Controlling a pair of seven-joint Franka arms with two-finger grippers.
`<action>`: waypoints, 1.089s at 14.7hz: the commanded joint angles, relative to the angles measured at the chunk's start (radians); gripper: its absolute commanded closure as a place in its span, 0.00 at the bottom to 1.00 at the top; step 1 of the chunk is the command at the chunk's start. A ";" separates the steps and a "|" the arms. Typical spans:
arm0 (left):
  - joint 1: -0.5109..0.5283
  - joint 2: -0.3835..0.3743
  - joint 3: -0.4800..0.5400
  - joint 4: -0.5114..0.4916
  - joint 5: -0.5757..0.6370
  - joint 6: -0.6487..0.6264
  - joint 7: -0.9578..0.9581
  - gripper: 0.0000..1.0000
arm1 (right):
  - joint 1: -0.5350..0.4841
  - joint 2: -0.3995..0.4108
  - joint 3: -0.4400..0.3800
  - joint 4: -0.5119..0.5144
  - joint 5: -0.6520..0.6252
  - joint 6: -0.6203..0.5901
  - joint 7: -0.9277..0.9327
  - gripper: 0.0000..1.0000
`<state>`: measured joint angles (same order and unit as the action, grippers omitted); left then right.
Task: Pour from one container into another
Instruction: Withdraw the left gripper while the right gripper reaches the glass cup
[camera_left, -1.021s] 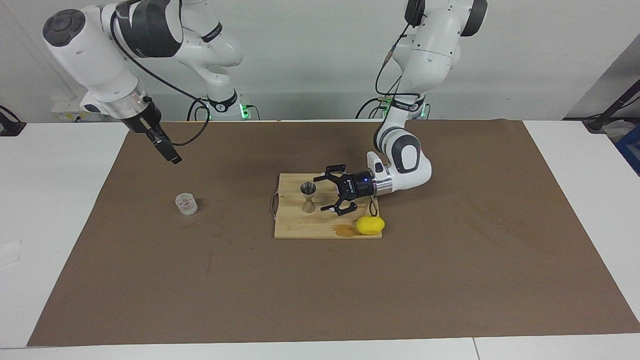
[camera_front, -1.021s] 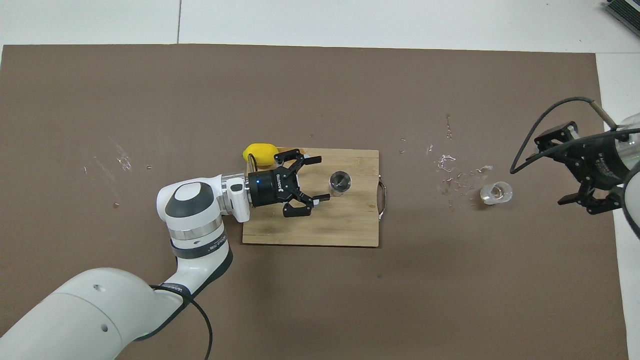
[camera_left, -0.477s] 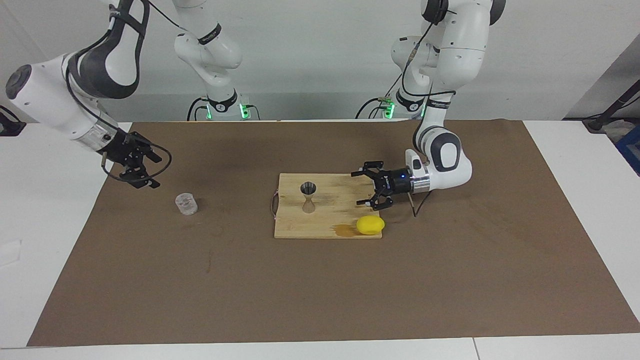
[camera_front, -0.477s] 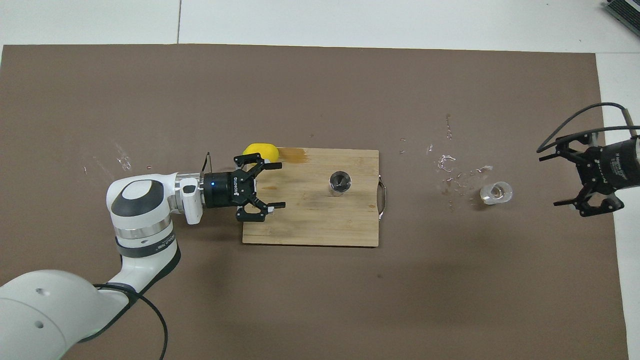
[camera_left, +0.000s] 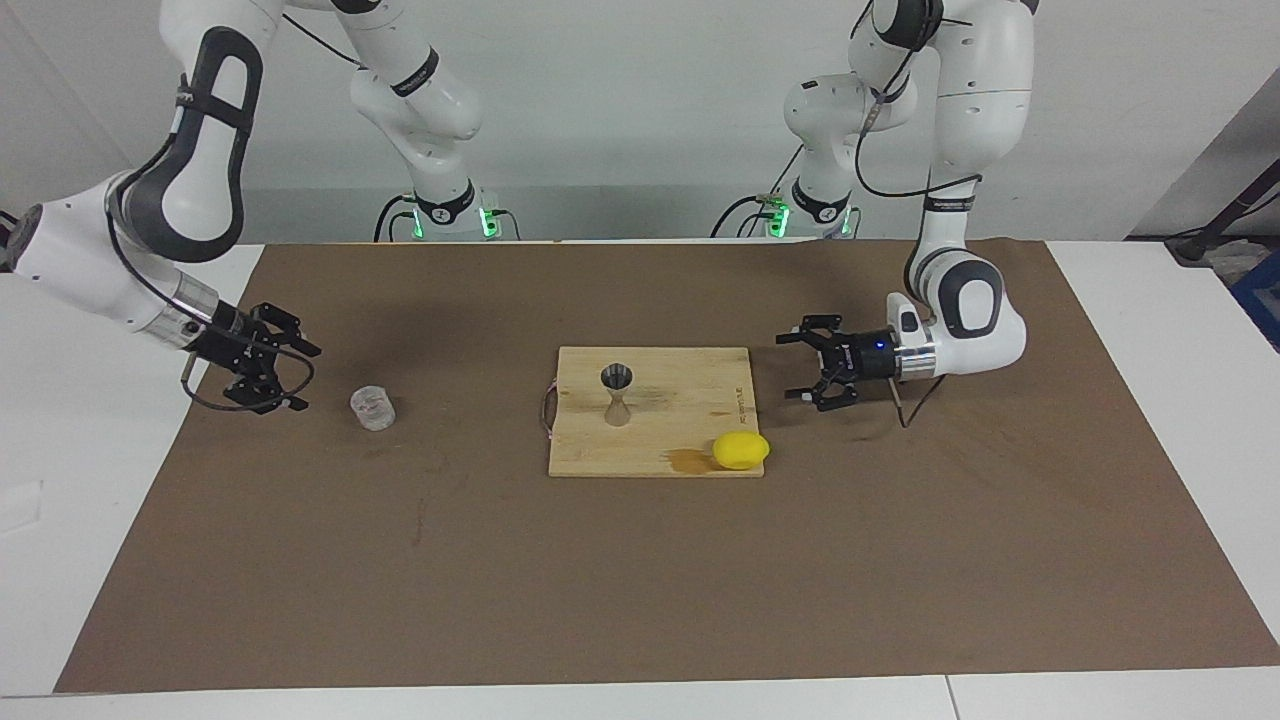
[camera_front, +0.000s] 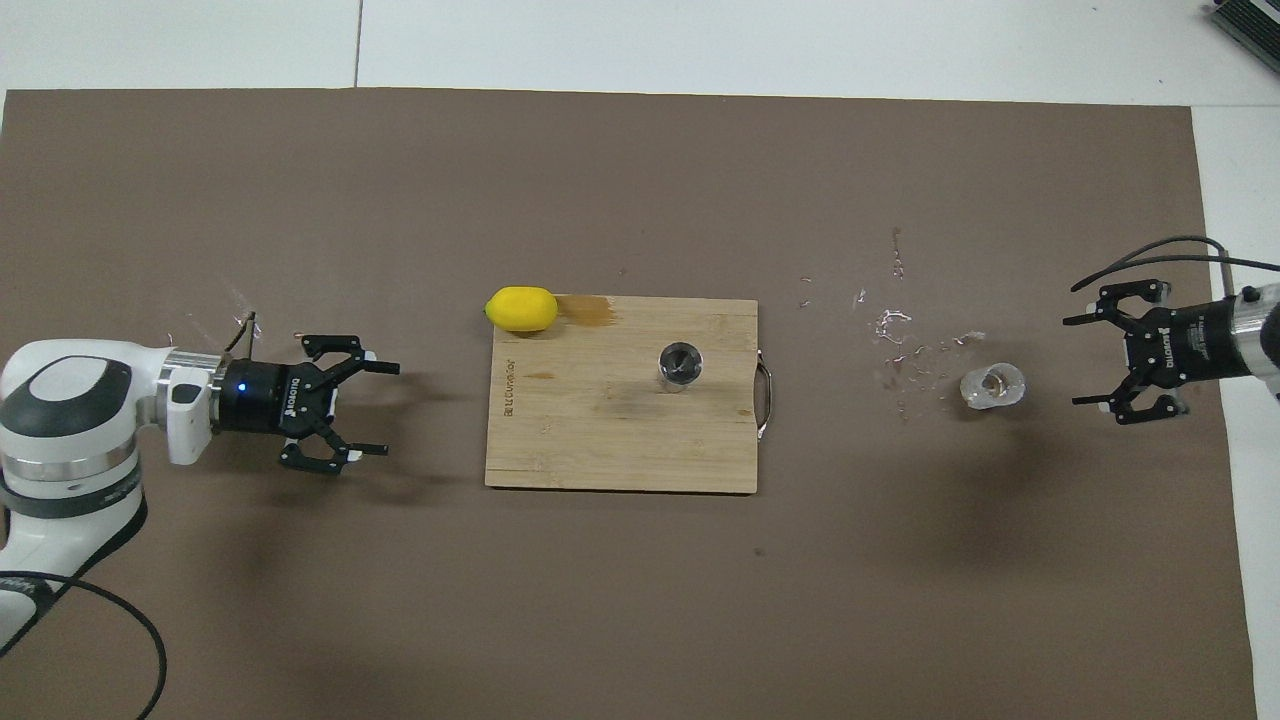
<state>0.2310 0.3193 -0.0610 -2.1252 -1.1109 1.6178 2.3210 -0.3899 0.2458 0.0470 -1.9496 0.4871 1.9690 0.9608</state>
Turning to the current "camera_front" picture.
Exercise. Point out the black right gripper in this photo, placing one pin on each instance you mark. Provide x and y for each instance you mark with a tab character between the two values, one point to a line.
1180	342

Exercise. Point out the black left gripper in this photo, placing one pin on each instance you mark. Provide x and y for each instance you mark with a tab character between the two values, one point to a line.
255	398

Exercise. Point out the clear glass cup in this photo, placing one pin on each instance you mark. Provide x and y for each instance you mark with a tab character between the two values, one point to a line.
992	387

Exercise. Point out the steel double jigger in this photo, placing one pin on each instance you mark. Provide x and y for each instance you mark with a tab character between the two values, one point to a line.
681	365

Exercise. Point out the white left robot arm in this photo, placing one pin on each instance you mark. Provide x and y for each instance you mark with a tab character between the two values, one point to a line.
70	420

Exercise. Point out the yellow lemon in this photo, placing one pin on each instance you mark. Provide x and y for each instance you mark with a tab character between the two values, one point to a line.
522	309

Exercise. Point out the wooden cutting board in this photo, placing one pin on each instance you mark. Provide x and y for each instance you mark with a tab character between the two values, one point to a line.
600	430

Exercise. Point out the grey ribbed device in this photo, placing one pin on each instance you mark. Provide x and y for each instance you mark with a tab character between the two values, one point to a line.
1248	20

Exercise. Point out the brown table mat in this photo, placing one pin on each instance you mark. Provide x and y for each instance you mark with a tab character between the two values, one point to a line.
640	600

